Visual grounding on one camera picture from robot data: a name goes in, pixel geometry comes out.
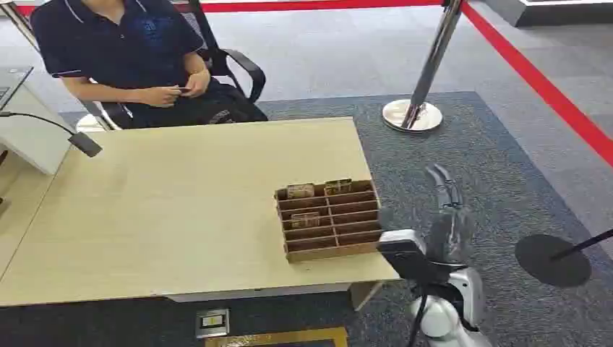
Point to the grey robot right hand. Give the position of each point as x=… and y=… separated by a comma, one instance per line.
x=450, y=234

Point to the person's right hand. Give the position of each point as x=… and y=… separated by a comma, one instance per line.
x=160, y=97

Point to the person's left hand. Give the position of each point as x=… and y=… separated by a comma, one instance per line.
x=197, y=84

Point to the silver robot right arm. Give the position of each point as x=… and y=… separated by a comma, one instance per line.
x=459, y=306

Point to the black office chair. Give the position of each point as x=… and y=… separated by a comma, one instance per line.
x=249, y=67

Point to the seated person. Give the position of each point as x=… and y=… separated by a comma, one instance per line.
x=119, y=48

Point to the dark grey carpet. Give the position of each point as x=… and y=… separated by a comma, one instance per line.
x=498, y=191

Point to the black gooseneck desk device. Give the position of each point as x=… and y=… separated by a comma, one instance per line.
x=86, y=144

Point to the black round-base stand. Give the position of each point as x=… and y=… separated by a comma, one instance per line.
x=550, y=261

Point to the red barrier belt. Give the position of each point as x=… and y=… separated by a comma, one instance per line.
x=287, y=6
x=536, y=79

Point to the wooden card box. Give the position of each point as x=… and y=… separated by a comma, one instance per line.
x=330, y=225

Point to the printed card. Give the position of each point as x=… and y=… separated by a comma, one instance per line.
x=305, y=220
x=338, y=186
x=300, y=191

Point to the white desk unit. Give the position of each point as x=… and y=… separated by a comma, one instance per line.
x=33, y=139

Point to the metal floor socket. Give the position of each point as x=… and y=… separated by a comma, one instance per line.
x=212, y=323

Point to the grey platform step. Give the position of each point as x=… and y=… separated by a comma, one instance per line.
x=550, y=12

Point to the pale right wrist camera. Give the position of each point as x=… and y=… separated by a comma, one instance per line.
x=404, y=254

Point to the silver slanted post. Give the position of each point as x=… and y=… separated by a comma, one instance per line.
x=21, y=26

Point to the chrome stanchion post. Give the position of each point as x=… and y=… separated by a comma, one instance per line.
x=431, y=62

